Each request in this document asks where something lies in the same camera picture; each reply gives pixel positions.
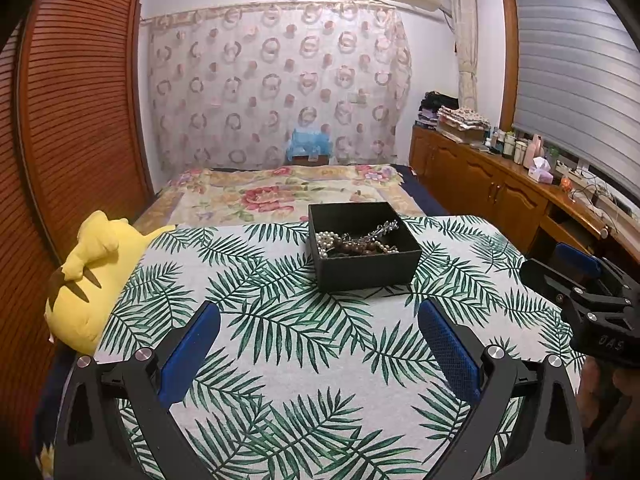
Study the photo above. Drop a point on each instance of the yellow plush toy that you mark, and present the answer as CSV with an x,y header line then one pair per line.
x,y
95,270

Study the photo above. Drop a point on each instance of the small wooden stand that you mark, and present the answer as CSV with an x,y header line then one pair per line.
x,y
310,160

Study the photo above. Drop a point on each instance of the green leaf print cloth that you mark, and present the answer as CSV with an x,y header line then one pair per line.
x,y
300,360

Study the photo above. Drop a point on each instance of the grey window blind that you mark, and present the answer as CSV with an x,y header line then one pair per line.
x,y
575,60

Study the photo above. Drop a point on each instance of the navy bed sheet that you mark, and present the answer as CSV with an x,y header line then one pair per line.
x,y
425,195

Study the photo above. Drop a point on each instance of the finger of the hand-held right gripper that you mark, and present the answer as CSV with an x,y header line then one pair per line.
x,y
537,272
577,257

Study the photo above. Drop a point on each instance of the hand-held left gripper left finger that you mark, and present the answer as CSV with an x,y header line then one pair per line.
x,y
192,350

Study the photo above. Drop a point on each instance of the stack of dark clothes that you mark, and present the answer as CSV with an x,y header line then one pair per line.
x,y
435,107

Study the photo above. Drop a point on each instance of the tied floral drape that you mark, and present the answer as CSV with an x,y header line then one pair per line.
x,y
467,35

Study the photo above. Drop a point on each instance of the person's right hand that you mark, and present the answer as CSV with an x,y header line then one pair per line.
x,y
592,385

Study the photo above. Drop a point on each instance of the long wooden cabinet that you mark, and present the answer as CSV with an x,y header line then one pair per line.
x,y
475,180

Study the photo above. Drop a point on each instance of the black jewelry box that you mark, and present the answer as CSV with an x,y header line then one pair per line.
x,y
370,272

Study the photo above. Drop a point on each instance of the folded patterned cloth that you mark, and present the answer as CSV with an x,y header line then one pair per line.
x,y
462,119

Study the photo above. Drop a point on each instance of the floral bedspread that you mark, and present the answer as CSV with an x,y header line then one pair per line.
x,y
250,195

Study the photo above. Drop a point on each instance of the circle pattern curtain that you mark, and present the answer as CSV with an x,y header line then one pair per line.
x,y
275,85

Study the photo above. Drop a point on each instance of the wooden louvered wardrobe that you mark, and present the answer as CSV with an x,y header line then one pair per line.
x,y
75,85

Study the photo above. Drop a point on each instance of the pink tissue box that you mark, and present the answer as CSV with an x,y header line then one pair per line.
x,y
541,170

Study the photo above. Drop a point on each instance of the row of toiletry bottles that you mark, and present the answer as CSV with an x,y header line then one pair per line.
x,y
515,147

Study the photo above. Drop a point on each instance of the blue plastic bag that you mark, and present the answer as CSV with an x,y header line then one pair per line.
x,y
307,142

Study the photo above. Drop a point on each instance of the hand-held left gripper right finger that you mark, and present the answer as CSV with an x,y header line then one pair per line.
x,y
450,350

